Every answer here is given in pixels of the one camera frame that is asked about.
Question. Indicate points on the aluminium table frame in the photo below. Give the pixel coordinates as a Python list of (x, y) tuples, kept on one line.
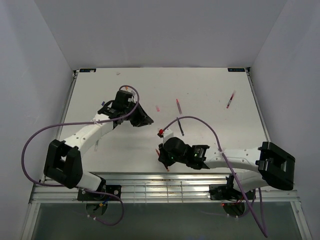
[(201, 91)]

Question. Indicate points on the green pen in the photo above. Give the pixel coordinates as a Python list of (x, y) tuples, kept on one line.
[(96, 146)]

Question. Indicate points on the red highlighter pen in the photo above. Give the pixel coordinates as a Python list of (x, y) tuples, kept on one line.
[(230, 99)]

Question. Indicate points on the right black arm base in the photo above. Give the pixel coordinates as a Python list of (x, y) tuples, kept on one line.
[(224, 192)]

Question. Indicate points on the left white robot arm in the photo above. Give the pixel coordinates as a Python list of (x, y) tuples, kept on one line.
[(63, 162)]

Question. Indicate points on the orange red pen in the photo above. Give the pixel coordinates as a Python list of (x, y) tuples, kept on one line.
[(167, 168)]

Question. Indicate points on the pink highlighter pen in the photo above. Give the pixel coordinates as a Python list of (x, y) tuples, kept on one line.
[(179, 107)]

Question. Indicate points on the right blue table label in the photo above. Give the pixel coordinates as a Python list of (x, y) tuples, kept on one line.
[(236, 70)]

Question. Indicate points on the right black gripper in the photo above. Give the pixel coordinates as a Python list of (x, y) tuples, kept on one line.
[(163, 156)]

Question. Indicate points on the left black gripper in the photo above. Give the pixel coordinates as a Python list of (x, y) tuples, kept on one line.
[(143, 119)]

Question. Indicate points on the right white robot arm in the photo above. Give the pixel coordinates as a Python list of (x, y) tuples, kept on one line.
[(267, 165)]

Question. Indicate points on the left blue table label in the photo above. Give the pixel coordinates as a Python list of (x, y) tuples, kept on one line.
[(87, 70)]

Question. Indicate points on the purple highlighter pen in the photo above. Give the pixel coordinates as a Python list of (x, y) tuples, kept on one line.
[(180, 127)]

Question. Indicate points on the blue table label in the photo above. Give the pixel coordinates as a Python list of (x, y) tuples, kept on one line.
[(236, 70), (87, 70)]

